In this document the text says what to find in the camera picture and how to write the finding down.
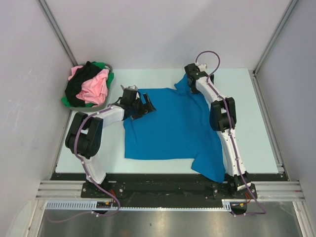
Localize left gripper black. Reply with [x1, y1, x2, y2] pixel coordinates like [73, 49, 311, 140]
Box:
[130, 93, 155, 120]

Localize blue t shirt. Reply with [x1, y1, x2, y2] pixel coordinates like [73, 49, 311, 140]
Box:
[123, 76, 225, 183]

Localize grey laundry basket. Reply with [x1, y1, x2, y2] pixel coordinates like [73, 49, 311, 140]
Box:
[62, 61, 113, 113]

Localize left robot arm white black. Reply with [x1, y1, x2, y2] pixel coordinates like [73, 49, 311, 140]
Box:
[65, 86, 156, 198]

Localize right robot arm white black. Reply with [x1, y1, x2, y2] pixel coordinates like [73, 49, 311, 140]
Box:
[184, 63, 255, 198]

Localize pink t shirt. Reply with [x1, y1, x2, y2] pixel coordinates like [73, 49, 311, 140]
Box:
[61, 62, 114, 108]

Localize green t shirt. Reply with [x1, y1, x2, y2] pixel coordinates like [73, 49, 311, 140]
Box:
[61, 61, 114, 108]

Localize black t shirt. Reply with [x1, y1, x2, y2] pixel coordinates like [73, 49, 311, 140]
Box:
[65, 61, 101, 107]

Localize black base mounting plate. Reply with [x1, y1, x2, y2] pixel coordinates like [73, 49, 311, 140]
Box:
[50, 172, 287, 208]

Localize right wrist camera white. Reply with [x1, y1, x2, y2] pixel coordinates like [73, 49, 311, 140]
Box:
[195, 63, 207, 72]

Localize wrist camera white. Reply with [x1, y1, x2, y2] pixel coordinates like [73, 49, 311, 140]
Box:
[195, 63, 207, 72]
[121, 85, 138, 91]

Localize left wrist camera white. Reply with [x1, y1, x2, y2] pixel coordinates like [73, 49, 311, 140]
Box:
[121, 85, 138, 91]

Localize white slotted cable duct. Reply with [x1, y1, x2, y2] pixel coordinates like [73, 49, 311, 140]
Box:
[45, 200, 231, 212]

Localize aluminium frame rail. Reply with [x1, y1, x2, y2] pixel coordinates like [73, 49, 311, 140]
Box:
[36, 181, 305, 201]

